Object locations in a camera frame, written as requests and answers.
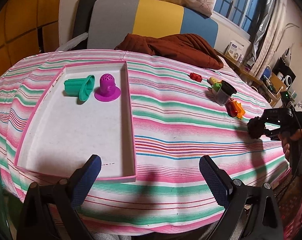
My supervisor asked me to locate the orange plastic mould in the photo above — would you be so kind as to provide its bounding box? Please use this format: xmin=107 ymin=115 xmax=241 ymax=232
xmin=233 ymin=100 xmax=245 ymax=120

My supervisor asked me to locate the dark red plastic cylinder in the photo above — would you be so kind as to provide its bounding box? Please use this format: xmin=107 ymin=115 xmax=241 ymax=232
xmin=225 ymin=99 xmax=238 ymax=118

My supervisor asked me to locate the clear cup with black lid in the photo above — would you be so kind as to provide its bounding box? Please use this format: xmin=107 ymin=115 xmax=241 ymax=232
xmin=214 ymin=80 xmax=237 ymax=106

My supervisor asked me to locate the purple perforated plastic mould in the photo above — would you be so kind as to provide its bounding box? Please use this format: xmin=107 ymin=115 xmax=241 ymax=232
xmin=94 ymin=74 xmax=121 ymax=102

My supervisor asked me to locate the green plastic flanged mould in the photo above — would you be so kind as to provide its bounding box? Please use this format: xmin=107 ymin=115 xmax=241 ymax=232
xmin=64 ymin=75 xmax=95 ymax=102

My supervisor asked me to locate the dark brown flower mould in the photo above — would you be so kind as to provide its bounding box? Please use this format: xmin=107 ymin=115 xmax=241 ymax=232
xmin=247 ymin=116 xmax=265 ymax=139

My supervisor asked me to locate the person's right hand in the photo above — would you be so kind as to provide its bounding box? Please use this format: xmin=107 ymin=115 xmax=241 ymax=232
xmin=277 ymin=129 xmax=302 ymax=165

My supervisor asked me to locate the wooden desk with clutter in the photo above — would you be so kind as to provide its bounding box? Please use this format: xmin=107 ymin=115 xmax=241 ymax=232
xmin=215 ymin=50 xmax=289 ymax=107

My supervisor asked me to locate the white tray with pink rim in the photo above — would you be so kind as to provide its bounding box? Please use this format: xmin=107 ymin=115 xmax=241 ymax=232
xmin=14 ymin=61 xmax=137 ymax=183

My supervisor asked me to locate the pink striped tablecloth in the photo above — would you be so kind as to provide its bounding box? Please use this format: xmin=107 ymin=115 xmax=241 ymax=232
xmin=0 ymin=49 xmax=289 ymax=235

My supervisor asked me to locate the yellow-green toy piece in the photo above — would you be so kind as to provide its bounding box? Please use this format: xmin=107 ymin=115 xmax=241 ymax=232
xmin=207 ymin=77 xmax=222 ymax=93

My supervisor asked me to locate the white cardboard box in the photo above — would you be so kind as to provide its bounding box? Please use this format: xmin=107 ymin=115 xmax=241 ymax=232
xmin=225 ymin=40 xmax=244 ymax=61

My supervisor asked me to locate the small red plastic block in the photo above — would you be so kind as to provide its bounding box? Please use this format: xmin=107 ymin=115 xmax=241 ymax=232
xmin=189 ymin=73 xmax=203 ymax=82

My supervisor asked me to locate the rust brown blanket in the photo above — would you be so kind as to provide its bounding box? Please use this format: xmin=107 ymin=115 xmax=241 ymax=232
xmin=115 ymin=34 xmax=224 ymax=70

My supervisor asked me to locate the grey yellow blue headboard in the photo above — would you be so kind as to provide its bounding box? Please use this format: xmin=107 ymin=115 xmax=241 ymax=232
xmin=87 ymin=0 xmax=218 ymax=49

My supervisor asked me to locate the black rolled mat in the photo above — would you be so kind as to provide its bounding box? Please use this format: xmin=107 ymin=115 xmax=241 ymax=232
xmin=72 ymin=0 xmax=97 ymax=38

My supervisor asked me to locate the window with white frame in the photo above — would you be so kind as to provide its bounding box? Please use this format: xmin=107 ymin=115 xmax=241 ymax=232
xmin=214 ymin=0 xmax=265 ymax=35

